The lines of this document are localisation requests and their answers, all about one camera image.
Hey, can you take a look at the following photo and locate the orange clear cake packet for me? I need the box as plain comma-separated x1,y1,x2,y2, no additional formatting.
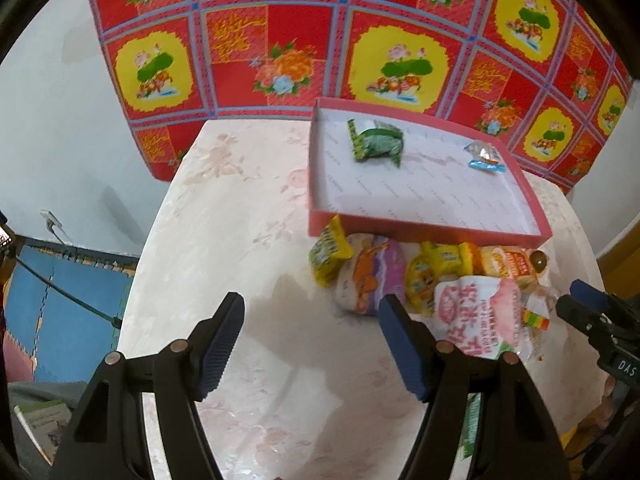
477,245,538,291

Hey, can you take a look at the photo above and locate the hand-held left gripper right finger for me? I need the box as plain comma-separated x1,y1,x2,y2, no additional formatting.
378,294,573,480

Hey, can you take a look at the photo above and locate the pink cardboard box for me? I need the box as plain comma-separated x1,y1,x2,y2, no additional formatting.
306,97,553,251

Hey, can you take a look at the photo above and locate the small orange snack packet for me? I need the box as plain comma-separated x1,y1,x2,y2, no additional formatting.
457,241,485,277

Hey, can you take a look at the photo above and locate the black cable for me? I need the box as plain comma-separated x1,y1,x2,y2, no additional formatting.
15,255,123,328

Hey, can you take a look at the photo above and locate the purple orange snack packet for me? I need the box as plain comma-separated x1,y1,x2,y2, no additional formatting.
334,232,408,317

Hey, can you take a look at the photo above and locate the green white snack packet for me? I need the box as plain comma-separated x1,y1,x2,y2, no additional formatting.
457,392,483,461

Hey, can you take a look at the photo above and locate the blue foam mat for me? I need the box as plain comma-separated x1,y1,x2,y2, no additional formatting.
10,242,138,383

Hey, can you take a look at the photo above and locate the yellow cartoon snack packet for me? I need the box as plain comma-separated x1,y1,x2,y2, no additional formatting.
404,255,443,317

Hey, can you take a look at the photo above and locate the red floral printed cloth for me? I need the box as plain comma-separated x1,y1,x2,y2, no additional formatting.
86,0,635,196

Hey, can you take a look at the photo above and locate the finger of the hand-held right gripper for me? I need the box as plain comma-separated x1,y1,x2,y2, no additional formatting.
556,294,623,357
569,279,640,328

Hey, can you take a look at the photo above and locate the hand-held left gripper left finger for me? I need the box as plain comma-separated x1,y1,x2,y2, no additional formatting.
50,291,246,480

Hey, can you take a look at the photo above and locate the rainbow candy clear wrapper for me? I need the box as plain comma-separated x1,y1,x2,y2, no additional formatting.
519,285,562,333

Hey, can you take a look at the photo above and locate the silver blue candy packet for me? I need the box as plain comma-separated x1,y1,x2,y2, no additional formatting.
462,141,507,175

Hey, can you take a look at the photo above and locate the small yellow snack packet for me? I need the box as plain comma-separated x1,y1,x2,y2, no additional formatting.
420,241,468,281

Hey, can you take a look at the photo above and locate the person's right hand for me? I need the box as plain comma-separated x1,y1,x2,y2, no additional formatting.
599,375,621,411

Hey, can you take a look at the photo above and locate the white pink cracker packet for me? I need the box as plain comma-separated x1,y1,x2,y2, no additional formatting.
432,275,531,361

